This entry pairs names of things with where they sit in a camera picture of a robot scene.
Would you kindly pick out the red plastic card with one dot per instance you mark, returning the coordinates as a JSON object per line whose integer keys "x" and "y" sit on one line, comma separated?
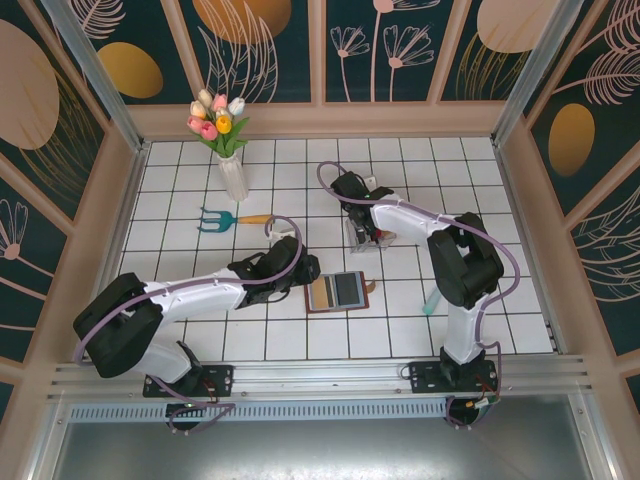
{"x": 380, "y": 233}

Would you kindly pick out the gold card with black stripe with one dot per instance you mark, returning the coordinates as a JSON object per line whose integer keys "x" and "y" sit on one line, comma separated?
{"x": 316, "y": 295}

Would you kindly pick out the black plastic card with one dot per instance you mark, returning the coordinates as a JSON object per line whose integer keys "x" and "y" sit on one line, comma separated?
{"x": 349, "y": 290}

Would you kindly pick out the brown leather card holder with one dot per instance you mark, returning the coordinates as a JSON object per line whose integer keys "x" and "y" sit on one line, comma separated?
{"x": 365, "y": 300}

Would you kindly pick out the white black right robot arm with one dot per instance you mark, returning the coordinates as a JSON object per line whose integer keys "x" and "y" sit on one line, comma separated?
{"x": 410, "y": 220}

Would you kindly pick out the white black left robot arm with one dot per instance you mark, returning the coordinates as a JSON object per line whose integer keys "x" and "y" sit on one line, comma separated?
{"x": 195, "y": 295}

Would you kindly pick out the clear acrylic card stand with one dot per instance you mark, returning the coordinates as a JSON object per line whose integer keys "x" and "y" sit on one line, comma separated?
{"x": 362, "y": 248}

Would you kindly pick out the teal plastic trowel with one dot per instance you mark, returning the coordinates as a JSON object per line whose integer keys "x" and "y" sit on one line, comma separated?
{"x": 430, "y": 305}

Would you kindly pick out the white ribbed vase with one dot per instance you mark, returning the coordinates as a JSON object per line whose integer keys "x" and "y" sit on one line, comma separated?
{"x": 233, "y": 175}

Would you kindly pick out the artificial tulip bouquet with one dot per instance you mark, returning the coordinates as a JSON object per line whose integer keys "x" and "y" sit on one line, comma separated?
{"x": 220, "y": 125}

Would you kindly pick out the grey metal panel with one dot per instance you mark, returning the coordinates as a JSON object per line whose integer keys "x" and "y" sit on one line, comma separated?
{"x": 320, "y": 450}

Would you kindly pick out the aluminium mounting rail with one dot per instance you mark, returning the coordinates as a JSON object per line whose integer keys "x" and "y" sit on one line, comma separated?
{"x": 320, "y": 380}

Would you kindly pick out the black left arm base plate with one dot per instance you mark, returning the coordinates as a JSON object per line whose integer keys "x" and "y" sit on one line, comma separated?
{"x": 220, "y": 380}

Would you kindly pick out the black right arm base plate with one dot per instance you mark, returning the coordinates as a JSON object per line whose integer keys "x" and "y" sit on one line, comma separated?
{"x": 425, "y": 377}

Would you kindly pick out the aluminium frame post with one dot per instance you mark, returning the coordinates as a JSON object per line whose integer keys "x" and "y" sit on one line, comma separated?
{"x": 100, "y": 75}
{"x": 530, "y": 65}

